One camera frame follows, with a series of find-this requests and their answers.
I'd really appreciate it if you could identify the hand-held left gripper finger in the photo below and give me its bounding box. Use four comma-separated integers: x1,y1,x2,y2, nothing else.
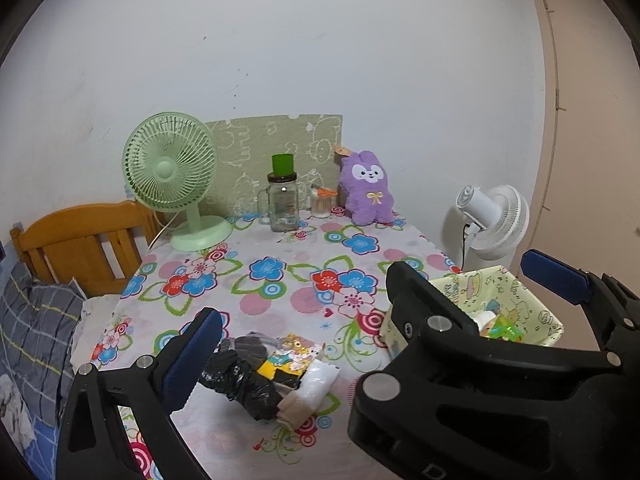
56,307,225,480

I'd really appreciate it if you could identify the glass jar with green lid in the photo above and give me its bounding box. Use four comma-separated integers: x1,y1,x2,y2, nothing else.
257,154,307,233

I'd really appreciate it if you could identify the white floor fan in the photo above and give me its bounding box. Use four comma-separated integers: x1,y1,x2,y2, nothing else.
440,185,531,273

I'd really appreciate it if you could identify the wooden bed headboard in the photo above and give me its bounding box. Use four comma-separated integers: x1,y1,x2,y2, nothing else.
10,201,161,296

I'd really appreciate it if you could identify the grey glove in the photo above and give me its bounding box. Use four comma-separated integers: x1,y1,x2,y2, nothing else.
217,331,281,366

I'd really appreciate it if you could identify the beige door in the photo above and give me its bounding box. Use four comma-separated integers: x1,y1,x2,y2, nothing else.
525,0,640,281

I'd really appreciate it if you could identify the green cartoon tissue packet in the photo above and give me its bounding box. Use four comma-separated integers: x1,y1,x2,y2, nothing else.
480,317,526,344

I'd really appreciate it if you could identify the green patterned board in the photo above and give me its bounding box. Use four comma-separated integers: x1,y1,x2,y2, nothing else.
204,113,344,218

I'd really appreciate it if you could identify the blue bed sheet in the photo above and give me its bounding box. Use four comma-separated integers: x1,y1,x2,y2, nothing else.
27,410,151,480

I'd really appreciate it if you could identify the green desk fan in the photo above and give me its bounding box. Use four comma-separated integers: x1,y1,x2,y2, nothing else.
122,111,233,252

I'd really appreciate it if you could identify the white bedding cloth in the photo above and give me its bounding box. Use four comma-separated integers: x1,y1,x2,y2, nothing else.
75,294,123,361

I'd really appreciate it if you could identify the white tissue pack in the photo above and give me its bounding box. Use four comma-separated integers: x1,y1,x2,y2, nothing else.
295,360,342,416

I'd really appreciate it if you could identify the small clear swab jar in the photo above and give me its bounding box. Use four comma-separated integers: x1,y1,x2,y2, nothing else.
310,185,337,219

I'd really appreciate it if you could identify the grey plaid pillow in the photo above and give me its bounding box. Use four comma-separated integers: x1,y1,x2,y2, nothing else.
0,260,88,411

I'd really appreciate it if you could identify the beige folded cloth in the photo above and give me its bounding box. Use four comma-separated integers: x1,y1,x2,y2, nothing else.
277,392,313,428

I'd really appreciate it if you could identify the black plastic bag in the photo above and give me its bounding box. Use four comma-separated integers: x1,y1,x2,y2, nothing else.
200,349,283,421

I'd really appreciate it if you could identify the yellow patterned paper box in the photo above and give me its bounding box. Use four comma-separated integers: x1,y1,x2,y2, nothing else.
380,266,566,356

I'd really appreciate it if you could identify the purple plush toy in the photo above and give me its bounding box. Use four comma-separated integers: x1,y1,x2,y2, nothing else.
334,145,396,226

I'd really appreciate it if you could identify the cartoon sticker packet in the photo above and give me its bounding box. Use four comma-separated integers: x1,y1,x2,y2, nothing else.
267,336,326,373

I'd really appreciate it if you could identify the floral tablecloth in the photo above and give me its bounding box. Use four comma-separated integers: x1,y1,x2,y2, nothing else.
70,210,463,480

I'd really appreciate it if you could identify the crumpled white cloth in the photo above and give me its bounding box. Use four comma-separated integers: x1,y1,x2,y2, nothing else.
0,375,36,456

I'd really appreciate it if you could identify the yellow and black packet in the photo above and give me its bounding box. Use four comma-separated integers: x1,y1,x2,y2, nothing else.
257,360,306,396

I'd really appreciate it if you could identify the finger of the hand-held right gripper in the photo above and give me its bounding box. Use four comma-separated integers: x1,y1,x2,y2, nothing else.
347,260,623,461
520,249,640,358

